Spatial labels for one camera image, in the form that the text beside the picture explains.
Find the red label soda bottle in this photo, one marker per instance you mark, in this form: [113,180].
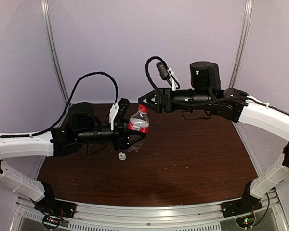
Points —
[139,122]

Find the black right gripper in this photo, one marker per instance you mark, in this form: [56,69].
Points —
[159,104]

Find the round circuit board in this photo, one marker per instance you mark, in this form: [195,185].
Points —
[245,221]
[51,221]

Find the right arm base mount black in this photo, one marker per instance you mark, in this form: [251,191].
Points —
[239,207]

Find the red soda bottle cap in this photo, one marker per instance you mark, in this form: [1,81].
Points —
[143,108]

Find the left round circuit board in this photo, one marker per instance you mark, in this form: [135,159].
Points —
[51,221]

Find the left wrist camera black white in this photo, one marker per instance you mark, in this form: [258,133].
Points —
[117,111]

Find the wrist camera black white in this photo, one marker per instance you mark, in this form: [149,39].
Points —
[167,74]
[117,111]

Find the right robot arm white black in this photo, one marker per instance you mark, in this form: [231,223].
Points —
[231,104]

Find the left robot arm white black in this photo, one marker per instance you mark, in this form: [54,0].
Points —
[83,127]

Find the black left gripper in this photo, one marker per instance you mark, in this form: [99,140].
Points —
[121,134]

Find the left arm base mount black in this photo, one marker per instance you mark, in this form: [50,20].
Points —
[60,209]

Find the white bottle cap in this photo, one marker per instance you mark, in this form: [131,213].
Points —
[122,156]

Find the aluminium frame post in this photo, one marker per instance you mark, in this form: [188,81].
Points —
[52,48]
[247,16]

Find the right round circuit board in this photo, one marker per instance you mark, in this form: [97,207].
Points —
[245,221]

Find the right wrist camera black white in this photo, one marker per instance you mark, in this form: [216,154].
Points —
[167,74]

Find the right aluminium frame post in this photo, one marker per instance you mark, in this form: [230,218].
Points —
[247,16]

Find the aluminium front rail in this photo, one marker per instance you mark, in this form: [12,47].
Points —
[201,217]

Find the left aluminium frame post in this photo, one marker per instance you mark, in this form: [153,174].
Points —
[52,48]

